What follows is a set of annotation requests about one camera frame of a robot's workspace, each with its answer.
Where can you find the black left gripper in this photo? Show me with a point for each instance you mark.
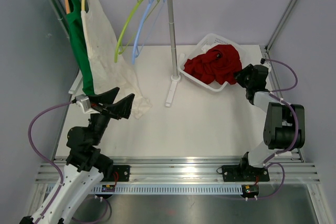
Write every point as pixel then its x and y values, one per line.
pixel 121 108

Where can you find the lime green hanger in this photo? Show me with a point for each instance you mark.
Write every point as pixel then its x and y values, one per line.
pixel 119 49

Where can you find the light blue plastic hanger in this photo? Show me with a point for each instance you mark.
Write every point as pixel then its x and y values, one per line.
pixel 151 6

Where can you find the red t shirt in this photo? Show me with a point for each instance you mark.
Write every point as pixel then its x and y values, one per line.
pixel 218 64

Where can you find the white printed t shirt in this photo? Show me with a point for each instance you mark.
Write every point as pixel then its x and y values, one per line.
pixel 205 48

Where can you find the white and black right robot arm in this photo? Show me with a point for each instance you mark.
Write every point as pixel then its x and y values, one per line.
pixel 284 128

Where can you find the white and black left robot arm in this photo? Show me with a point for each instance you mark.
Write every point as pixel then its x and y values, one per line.
pixel 85 165

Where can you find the beige t shirt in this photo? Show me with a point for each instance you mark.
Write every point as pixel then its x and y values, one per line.
pixel 101 42

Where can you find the green t shirt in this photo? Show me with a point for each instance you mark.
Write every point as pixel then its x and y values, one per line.
pixel 78 44

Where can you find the orange hanger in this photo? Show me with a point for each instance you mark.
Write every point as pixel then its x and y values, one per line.
pixel 67 7

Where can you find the white plastic basket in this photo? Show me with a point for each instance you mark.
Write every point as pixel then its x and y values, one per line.
pixel 212 40

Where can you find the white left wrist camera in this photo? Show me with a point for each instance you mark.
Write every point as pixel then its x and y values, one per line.
pixel 83 102

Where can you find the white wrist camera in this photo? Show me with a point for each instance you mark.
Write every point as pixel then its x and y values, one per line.
pixel 264 62
pixel 83 102

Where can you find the aluminium frame rail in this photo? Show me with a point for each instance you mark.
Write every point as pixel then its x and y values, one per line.
pixel 205 170

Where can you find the white slotted cable duct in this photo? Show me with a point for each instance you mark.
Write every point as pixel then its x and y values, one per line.
pixel 123 189

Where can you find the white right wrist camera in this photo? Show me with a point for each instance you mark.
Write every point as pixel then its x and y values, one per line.
pixel 264 62

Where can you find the aluminium corner post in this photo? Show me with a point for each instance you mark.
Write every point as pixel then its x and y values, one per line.
pixel 281 24

